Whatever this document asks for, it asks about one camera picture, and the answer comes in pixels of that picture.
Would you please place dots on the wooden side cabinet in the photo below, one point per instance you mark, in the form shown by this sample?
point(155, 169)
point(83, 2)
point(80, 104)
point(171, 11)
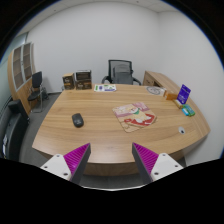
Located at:
point(156, 80)

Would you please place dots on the wooden card stand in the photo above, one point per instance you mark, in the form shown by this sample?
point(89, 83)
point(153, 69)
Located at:
point(178, 103)

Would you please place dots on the grey mesh office chair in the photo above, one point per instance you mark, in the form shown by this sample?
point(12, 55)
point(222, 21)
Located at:
point(121, 73)

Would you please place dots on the black visitor chair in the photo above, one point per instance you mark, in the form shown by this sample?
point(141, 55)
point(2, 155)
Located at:
point(36, 90)

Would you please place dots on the black leather armchair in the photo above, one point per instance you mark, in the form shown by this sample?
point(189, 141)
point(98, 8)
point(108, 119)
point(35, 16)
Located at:
point(12, 130)

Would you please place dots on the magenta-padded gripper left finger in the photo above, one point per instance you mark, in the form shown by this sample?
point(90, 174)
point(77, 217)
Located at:
point(76, 159)

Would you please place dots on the small orange box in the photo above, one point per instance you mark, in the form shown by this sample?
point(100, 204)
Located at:
point(171, 96)

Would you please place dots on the tall brown cardboard box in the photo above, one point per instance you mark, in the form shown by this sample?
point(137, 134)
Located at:
point(68, 82)

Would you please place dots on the wooden shelf unit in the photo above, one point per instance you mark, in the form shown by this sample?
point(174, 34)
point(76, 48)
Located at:
point(20, 71)

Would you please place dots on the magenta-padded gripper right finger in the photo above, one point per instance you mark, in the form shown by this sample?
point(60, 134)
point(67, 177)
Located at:
point(147, 159)

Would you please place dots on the cartoon print mouse pad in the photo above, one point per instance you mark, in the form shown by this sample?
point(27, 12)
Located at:
point(134, 116)

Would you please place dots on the black cardboard box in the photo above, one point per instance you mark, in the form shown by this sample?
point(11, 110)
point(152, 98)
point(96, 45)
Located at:
point(83, 75)

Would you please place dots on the wide brown cardboard box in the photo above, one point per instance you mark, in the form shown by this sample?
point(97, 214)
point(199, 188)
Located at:
point(83, 85)

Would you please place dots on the purple card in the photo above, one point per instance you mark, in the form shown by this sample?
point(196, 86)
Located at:
point(183, 94)

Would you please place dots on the white sheet with coloured print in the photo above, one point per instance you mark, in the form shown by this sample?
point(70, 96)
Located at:
point(105, 88)

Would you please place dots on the green and teal box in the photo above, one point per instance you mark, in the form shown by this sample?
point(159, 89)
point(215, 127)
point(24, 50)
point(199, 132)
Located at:
point(188, 110)

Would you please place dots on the black computer mouse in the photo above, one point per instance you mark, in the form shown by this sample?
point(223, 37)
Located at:
point(77, 120)

